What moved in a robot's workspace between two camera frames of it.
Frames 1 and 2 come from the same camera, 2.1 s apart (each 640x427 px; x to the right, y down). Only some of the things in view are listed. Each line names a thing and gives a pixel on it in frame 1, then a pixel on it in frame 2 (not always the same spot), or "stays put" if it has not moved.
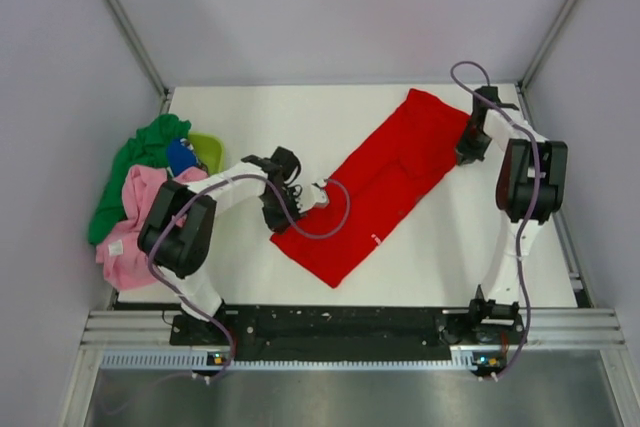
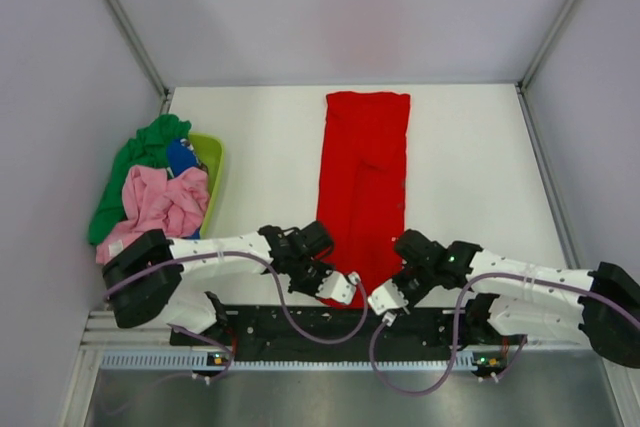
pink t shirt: [124, 264] stays put
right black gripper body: [472, 144] → [414, 282]
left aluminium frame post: [126, 26] stays put
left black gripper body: [291, 198] → [308, 275]
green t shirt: [145, 146] stays put
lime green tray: [209, 151] stays put
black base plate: [344, 332] stays put
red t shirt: [413, 151] → [361, 191]
